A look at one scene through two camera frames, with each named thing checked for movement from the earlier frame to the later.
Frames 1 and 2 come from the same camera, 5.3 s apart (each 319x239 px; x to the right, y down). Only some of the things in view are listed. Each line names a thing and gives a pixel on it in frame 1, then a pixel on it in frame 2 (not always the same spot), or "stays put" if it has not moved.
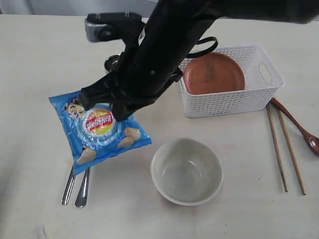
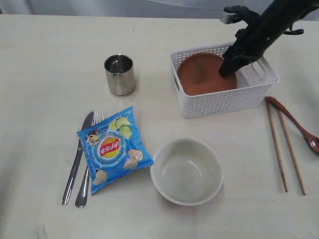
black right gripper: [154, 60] to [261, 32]
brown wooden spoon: [312, 142] stays put
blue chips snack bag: [91, 135] to [113, 148]
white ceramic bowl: [187, 172] stays put
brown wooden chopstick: [280, 116] stays put
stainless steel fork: [81, 200] stays put
